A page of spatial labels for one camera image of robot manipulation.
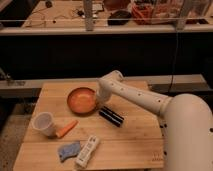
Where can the black rectangular case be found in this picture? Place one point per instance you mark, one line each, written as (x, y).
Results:
(111, 116)

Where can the metal clamp at left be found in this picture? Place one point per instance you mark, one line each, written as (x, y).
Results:
(9, 80)

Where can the black object on bench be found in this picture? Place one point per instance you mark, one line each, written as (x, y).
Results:
(120, 17)

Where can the orange crate on bench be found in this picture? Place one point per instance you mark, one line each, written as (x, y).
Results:
(141, 15)

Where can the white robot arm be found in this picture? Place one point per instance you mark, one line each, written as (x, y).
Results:
(188, 136)

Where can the white remote controller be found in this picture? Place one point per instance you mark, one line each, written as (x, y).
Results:
(89, 147)

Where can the blue sponge cloth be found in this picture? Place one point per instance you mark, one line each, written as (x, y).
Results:
(69, 150)

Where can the orange carrot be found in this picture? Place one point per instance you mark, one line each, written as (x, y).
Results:
(63, 131)

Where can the grey metal post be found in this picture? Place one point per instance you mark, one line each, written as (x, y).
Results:
(87, 4)

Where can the orange ceramic bowl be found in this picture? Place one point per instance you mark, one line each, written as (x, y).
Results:
(82, 100)

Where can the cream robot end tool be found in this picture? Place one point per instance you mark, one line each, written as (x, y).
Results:
(101, 102)

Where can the white plastic cup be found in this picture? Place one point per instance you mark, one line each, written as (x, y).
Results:
(43, 123)

